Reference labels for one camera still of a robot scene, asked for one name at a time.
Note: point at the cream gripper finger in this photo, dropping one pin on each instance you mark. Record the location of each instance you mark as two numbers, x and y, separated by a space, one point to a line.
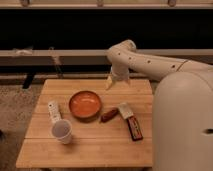
109 82

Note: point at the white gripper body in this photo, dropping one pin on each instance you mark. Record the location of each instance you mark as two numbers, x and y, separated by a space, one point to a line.
119 73

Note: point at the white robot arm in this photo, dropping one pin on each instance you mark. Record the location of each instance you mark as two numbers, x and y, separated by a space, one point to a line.
182 112

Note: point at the orange bowl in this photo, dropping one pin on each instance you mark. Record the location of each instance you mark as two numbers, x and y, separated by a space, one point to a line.
85 104

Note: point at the dark chocolate bar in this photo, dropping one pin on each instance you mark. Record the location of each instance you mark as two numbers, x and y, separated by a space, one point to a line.
134 128

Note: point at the white remote control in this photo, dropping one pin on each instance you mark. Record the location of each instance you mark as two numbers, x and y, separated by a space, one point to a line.
54 112

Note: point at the wooden table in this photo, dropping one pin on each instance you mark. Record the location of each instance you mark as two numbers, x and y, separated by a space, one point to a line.
94 144

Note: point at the white plastic cup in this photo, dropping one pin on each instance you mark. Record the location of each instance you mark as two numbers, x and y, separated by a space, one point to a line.
62 131

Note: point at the grey metal rail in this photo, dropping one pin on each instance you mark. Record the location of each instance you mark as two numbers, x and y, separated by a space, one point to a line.
89 57

